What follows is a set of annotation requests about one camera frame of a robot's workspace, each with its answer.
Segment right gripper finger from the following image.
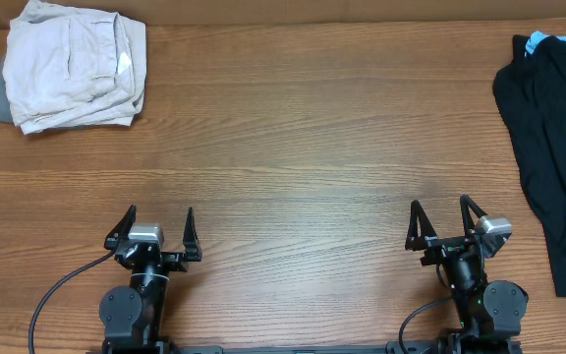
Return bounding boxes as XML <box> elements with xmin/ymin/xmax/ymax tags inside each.
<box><xmin>460</xmin><ymin>194</ymin><xmax>486</xmax><ymax>236</ymax></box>
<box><xmin>405</xmin><ymin>200</ymin><xmax>438</xmax><ymax>251</ymax></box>

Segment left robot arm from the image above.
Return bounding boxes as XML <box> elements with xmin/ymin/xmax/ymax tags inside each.
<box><xmin>98</xmin><ymin>206</ymin><xmax>202</xmax><ymax>353</ymax></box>

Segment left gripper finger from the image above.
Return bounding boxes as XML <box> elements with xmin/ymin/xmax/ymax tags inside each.
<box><xmin>104</xmin><ymin>205</ymin><xmax>137</xmax><ymax>250</ymax></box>
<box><xmin>183</xmin><ymin>207</ymin><xmax>202</xmax><ymax>262</ymax></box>

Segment folded beige pants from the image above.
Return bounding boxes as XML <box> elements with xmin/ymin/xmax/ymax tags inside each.
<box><xmin>2</xmin><ymin>1</ymin><xmax>147</xmax><ymax>135</ymax></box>

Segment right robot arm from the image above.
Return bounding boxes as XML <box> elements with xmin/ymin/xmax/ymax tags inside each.
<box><xmin>398</xmin><ymin>195</ymin><xmax>529</xmax><ymax>354</ymax></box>

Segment black t-shirt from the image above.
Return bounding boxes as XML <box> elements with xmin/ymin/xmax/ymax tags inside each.
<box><xmin>492</xmin><ymin>34</ymin><xmax>566</xmax><ymax>297</ymax></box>

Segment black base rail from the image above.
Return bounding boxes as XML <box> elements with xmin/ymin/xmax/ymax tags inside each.
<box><xmin>89</xmin><ymin>340</ymin><xmax>523</xmax><ymax>354</ymax></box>

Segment light blue printed t-shirt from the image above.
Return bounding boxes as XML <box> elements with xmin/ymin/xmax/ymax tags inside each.
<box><xmin>525</xmin><ymin>31</ymin><xmax>566</xmax><ymax>56</ymax></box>

